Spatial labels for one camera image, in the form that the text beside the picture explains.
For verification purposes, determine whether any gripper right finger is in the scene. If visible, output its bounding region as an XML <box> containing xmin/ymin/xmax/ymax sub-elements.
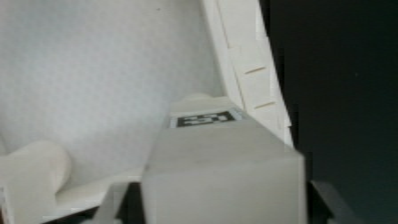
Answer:
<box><xmin>307</xmin><ymin>180</ymin><xmax>362</xmax><ymax>224</ymax></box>

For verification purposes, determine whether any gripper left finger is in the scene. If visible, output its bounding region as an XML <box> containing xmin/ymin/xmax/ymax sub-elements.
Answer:
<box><xmin>94</xmin><ymin>181</ymin><xmax>147</xmax><ymax>224</ymax></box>

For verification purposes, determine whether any white desk leg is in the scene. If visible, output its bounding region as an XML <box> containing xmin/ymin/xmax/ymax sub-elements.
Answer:
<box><xmin>0</xmin><ymin>141</ymin><xmax>71</xmax><ymax>224</ymax></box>
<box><xmin>140</xmin><ymin>94</ymin><xmax>309</xmax><ymax>224</ymax></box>

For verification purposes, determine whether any white desk tabletop tray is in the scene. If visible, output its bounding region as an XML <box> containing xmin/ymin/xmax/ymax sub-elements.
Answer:
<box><xmin>0</xmin><ymin>0</ymin><xmax>282</xmax><ymax>224</ymax></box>

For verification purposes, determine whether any white U-shaped obstacle fence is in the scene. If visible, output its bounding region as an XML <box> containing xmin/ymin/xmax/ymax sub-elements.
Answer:
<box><xmin>217</xmin><ymin>0</ymin><xmax>293</xmax><ymax>146</ymax></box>

